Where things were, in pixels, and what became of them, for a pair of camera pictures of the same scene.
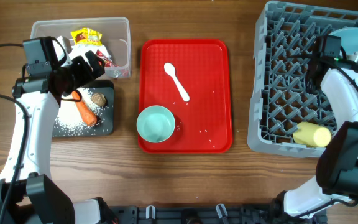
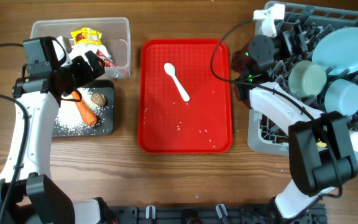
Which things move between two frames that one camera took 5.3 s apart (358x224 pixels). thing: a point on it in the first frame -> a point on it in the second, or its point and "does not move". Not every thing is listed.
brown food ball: x=99 y=99 does not move
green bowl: x=156 y=124 -> x=307 y=79
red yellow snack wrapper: x=87 y=36 does not move
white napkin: x=78 y=50 does not move
